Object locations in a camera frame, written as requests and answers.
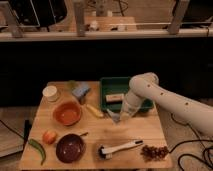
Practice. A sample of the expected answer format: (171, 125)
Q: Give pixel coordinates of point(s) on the wooden rail frame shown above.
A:
(51, 20)

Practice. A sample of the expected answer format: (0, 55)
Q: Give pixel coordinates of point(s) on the small green object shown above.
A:
(71, 84)

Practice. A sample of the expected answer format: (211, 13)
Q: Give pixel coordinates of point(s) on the green chili pepper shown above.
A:
(35, 144)

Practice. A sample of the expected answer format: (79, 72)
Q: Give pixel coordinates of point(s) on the white handled brush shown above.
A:
(105, 152)

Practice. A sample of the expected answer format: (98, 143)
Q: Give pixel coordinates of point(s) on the orange bowl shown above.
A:
(67, 113)

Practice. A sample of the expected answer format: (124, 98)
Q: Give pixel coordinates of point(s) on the dark purple bowl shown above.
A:
(70, 148)

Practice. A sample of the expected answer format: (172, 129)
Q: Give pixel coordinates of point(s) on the red orange tomato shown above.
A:
(49, 137)

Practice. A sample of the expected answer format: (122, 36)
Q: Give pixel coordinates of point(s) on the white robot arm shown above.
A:
(146, 86)

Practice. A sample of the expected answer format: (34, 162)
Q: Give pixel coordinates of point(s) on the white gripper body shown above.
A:
(127, 110)

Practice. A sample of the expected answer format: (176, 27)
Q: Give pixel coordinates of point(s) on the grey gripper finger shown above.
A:
(115, 117)

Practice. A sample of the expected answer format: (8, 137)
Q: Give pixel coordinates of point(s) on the green plastic tray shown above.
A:
(109, 86)

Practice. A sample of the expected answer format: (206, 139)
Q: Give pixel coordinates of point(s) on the blue folded towel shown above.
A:
(81, 90)

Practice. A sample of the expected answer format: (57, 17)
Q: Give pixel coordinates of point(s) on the brown dried grapes bunch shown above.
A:
(152, 153)

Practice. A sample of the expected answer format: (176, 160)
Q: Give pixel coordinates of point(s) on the white cup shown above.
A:
(51, 93)

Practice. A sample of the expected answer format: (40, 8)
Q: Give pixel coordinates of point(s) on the tan block in tray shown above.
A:
(114, 98)

